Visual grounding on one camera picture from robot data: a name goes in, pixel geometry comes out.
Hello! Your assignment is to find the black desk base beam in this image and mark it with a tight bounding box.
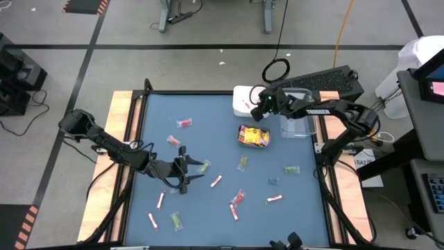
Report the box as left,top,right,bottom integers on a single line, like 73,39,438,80
357,130,422,181

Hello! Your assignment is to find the grey keyboard desk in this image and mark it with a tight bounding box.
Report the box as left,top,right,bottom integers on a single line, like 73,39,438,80
409,158,444,250

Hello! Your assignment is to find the small teal plastic bin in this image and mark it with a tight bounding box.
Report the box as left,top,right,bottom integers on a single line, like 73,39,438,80
237,123,271,149

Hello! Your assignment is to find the clear plastic bin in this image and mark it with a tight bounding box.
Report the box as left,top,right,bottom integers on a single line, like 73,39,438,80
278,87,317,139

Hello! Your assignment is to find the white plastic cover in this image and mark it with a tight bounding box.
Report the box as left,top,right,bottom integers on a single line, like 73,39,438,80
374,34,444,121

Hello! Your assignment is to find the black power strip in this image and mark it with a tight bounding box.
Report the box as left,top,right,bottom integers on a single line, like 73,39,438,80
167,11,194,25

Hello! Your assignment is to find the black computer tower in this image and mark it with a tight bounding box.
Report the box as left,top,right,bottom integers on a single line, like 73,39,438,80
270,65,365,113

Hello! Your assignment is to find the black monitor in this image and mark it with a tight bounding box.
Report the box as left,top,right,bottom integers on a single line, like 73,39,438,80
411,47,444,83

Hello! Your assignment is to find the white plastic bin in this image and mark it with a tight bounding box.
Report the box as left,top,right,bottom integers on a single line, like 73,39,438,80
232,85,275,118

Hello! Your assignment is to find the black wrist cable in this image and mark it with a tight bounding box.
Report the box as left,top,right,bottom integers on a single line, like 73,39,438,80
248,83,268,107
130,140,187,191

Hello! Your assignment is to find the white printed paper sheet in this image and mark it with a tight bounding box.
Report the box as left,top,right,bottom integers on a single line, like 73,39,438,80
353,148,384,188

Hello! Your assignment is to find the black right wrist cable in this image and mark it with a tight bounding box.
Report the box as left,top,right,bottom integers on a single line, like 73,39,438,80
248,83,268,107

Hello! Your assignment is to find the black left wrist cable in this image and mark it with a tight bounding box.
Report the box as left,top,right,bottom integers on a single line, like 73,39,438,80
130,140,187,191

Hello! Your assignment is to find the black equipment cart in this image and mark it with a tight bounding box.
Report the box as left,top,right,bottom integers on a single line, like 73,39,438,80
0,33,49,117

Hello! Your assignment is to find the grey desk leg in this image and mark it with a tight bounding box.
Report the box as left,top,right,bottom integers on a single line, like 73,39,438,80
262,0,275,35
157,0,173,34

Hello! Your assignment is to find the black floor cable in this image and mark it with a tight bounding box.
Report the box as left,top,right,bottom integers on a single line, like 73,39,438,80
0,89,51,137

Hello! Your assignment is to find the black keyboard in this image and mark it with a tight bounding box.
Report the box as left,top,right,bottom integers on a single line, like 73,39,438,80
421,172,444,215

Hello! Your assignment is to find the wooden table side board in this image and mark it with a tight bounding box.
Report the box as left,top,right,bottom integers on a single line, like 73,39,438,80
76,90,144,243
314,90,374,244

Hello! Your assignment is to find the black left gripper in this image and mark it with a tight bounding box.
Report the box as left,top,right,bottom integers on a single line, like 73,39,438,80
145,145,205,195

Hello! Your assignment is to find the black pink-screen display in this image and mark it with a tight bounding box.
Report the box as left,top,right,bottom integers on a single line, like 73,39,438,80
418,78,444,104

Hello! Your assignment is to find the black hanging coiled cable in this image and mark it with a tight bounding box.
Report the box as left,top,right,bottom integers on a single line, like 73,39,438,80
261,0,291,85

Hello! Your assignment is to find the grey desk top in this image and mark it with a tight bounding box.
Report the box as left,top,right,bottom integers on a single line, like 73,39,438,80
396,69,444,163

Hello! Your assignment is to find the black orange-striped floor mat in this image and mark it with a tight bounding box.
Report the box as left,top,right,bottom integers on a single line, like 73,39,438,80
0,203,40,250
62,0,107,15

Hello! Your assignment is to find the yellow hanging cable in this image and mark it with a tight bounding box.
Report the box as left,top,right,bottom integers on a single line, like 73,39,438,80
332,0,355,69

